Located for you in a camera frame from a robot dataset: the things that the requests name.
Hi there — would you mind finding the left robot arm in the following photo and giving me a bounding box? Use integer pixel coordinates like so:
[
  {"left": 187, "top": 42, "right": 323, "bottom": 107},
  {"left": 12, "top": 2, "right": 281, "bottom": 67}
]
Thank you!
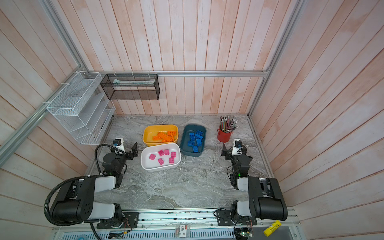
[{"left": 44, "top": 138, "right": 138, "bottom": 229}]

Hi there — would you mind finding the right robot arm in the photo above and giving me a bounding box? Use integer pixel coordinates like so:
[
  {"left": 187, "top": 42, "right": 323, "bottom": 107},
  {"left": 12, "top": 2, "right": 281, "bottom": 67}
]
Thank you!
[{"left": 217, "top": 140, "right": 288, "bottom": 226}]

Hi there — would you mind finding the red pencil cup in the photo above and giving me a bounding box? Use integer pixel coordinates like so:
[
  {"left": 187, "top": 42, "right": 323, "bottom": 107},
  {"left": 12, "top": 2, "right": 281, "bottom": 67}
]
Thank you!
[{"left": 217, "top": 129, "right": 233, "bottom": 143}]

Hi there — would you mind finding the white plastic bin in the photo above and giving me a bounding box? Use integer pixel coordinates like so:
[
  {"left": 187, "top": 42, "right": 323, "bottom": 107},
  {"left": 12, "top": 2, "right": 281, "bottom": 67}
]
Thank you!
[{"left": 141, "top": 143, "right": 181, "bottom": 172}]

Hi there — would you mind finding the bundle of coloured pencils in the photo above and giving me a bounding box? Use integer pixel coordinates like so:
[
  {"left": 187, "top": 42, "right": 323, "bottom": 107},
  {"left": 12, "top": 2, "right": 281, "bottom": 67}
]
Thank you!
[{"left": 219, "top": 115, "right": 238, "bottom": 133}]

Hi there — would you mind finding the yellow plastic bin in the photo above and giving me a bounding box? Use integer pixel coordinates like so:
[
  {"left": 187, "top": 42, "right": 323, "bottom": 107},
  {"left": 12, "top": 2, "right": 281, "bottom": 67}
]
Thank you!
[{"left": 143, "top": 125, "right": 179, "bottom": 147}]

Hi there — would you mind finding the pink lego brick upturned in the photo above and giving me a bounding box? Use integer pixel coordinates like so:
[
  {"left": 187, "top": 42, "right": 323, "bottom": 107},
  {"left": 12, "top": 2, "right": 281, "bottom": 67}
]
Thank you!
[{"left": 158, "top": 150, "right": 165, "bottom": 157}]

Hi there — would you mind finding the teal plastic bin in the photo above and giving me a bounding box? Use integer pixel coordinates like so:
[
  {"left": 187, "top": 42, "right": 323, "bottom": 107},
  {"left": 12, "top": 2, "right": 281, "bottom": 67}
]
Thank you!
[{"left": 180, "top": 124, "right": 207, "bottom": 157}]

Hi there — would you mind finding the long orange lego plate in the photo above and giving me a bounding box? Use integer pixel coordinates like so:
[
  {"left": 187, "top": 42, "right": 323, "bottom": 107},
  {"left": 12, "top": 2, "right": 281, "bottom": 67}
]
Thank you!
[{"left": 157, "top": 132, "right": 174, "bottom": 143}]

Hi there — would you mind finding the blue lego brick upright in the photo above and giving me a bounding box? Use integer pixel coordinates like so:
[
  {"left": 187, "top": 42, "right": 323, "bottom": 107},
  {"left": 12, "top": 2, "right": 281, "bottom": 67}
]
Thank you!
[{"left": 189, "top": 133, "right": 196, "bottom": 141}]

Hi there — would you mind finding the yellow marker tube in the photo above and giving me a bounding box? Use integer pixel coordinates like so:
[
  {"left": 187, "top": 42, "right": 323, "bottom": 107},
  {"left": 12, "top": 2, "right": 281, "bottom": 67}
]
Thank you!
[{"left": 263, "top": 221, "right": 282, "bottom": 237}]

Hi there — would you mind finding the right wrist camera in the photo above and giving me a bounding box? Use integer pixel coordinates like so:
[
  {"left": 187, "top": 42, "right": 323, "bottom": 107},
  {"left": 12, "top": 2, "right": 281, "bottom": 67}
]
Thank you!
[{"left": 232, "top": 139, "right": 243, "bottom": 156}]

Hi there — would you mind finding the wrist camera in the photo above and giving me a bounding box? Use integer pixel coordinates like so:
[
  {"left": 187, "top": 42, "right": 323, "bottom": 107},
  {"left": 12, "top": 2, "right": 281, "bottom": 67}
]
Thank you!
[
  {"left": 113, "top": 138, "right": 125, "bottom": 154},
  {"left": 232, "top": 139, "right": 243, "bottom": 156}
]

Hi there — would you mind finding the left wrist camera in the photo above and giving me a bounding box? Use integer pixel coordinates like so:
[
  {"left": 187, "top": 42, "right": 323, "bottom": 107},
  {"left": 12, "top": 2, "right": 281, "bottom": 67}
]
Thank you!
[{"left": 113, "top": 138, "right": 125, "bottom": 154}]

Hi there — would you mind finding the white wire mesh shelf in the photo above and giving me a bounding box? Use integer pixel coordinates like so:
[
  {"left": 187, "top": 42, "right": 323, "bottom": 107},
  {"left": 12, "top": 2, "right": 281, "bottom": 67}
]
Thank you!
[{"left": 47, "top": 72, "right": 116, "bottom": 145}]

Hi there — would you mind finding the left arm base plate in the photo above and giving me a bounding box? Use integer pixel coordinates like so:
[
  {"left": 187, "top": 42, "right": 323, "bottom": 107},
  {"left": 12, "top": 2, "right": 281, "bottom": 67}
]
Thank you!
[{"left": 97, "top": 212, "right": 140, "bottom": 230}]

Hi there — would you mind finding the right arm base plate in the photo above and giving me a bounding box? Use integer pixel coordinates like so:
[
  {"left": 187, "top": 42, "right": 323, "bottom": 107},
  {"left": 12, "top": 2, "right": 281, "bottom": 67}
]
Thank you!
[{"left": 213, "top": 208, "right": 257, "bottom": 227}]

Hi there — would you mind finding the black mesh wall basket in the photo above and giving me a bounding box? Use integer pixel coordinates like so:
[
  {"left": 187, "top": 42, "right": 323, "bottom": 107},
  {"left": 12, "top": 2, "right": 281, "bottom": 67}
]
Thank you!
[{"left": 101, "top": 73, "right": 161, "bottom": 101}]

